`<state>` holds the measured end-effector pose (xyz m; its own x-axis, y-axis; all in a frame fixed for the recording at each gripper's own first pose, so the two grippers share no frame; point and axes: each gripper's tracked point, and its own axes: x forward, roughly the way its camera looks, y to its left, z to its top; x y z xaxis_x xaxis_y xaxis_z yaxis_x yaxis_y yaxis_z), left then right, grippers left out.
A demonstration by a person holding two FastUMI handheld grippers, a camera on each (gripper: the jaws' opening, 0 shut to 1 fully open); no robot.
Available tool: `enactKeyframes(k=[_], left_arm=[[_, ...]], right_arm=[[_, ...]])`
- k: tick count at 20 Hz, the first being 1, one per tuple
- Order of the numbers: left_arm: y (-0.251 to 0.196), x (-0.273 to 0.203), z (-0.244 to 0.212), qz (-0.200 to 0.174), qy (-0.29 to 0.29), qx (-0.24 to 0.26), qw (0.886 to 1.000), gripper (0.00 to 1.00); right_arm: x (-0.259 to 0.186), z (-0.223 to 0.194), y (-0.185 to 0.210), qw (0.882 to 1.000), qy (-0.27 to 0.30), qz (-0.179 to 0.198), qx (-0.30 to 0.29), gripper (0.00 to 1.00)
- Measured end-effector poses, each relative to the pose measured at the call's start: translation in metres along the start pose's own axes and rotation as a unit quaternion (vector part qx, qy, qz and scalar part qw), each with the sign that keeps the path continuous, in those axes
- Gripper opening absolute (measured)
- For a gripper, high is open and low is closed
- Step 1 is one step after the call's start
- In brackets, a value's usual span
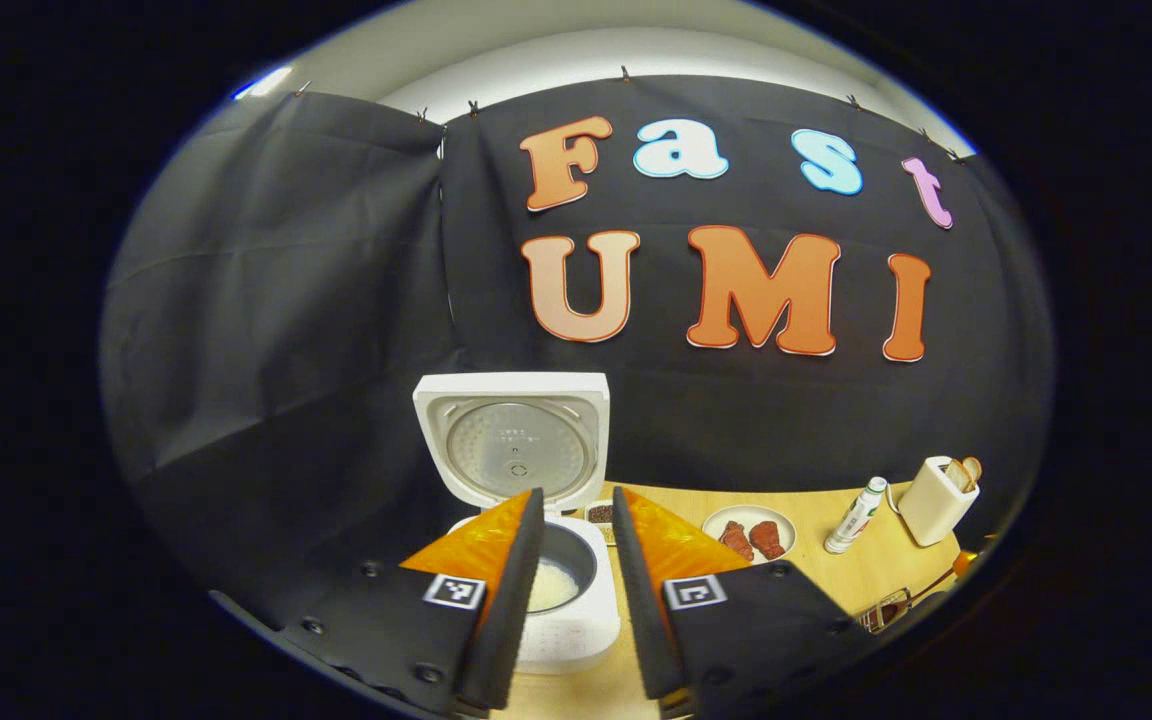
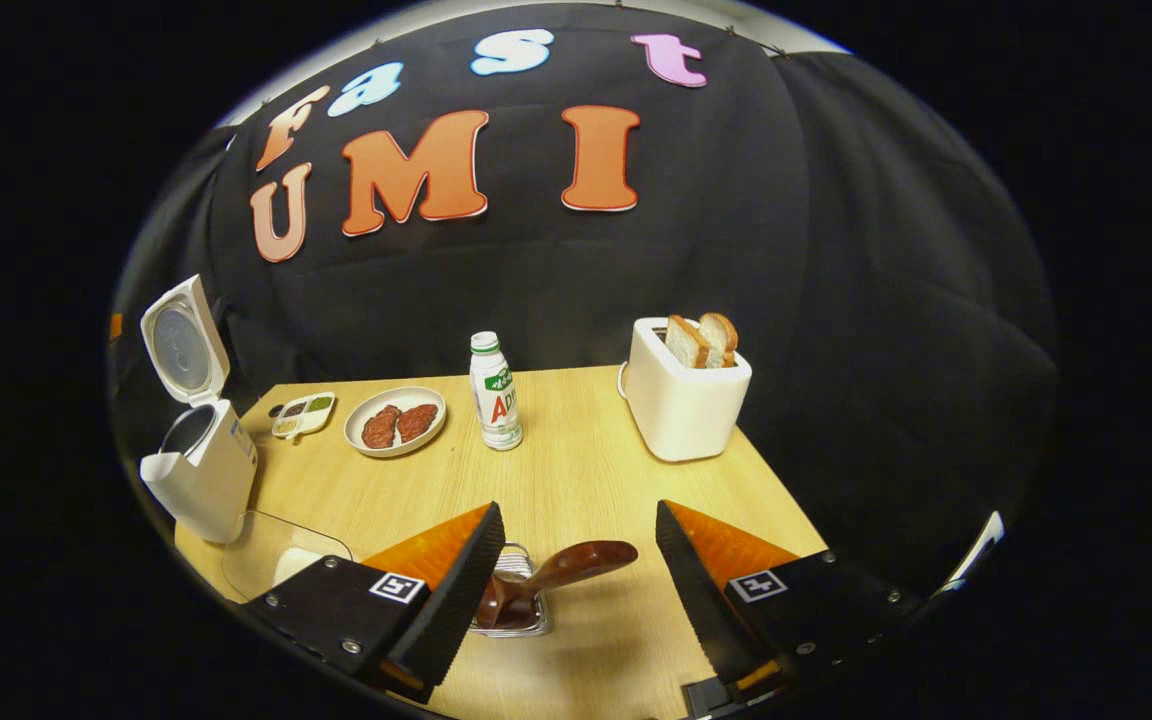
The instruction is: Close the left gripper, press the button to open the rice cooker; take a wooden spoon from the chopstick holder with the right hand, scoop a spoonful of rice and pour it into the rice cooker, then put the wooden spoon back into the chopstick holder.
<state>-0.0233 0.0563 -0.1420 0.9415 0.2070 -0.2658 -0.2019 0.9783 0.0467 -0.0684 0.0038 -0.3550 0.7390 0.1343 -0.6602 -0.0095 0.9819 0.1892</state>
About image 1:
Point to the white rice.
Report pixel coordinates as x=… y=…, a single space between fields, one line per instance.
x=551 y=585

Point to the brown wooden spoon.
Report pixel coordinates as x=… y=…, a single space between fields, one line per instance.
x=931 y=590

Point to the white divided bean dish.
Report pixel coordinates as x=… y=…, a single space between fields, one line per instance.
x=599 y=515

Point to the white drink bottle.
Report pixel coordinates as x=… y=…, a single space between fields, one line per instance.
x=854 y=518

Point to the toast bread slice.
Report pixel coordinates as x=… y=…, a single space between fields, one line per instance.
x=954 y=476
x=972 y=468

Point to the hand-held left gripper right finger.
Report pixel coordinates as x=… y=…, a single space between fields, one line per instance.
x=641 y=620

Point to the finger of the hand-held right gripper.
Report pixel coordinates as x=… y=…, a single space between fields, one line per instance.
x=974 y=560

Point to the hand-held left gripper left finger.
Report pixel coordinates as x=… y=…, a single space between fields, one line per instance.
x=516 y=610

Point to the white round plate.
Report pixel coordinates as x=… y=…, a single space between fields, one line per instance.
x=751 y=514

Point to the red meat piece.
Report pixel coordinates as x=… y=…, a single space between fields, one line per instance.
x=736 y=541
x=768 y=538

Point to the black backdrop cloth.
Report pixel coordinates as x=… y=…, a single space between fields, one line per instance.
x=286 y=300

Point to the white rice cooker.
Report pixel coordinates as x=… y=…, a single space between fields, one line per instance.
x=586 y=630

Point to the white toaster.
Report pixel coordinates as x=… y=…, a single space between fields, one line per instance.
x=931 y=510

